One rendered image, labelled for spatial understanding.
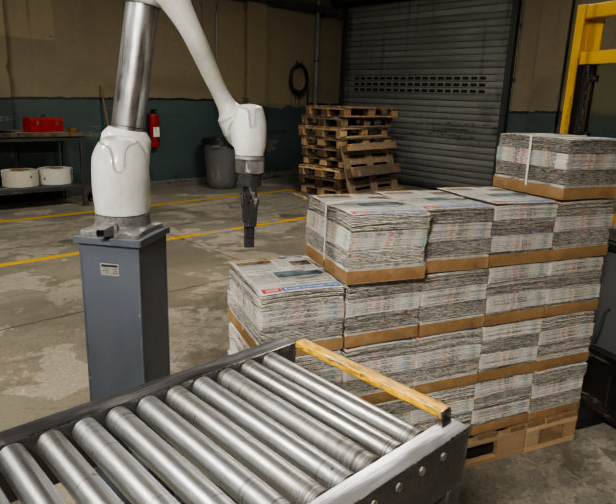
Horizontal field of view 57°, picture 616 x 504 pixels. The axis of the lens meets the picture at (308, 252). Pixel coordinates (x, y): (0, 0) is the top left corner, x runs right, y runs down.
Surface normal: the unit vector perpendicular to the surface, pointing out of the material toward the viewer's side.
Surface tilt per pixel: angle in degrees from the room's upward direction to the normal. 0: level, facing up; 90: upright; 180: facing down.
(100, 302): 90
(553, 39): 90
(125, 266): 90
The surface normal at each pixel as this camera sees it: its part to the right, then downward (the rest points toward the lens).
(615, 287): -0.92, 0.07
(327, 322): 0.40, 0.26
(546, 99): -0.73, 0.15
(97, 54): 0.69, 0.22
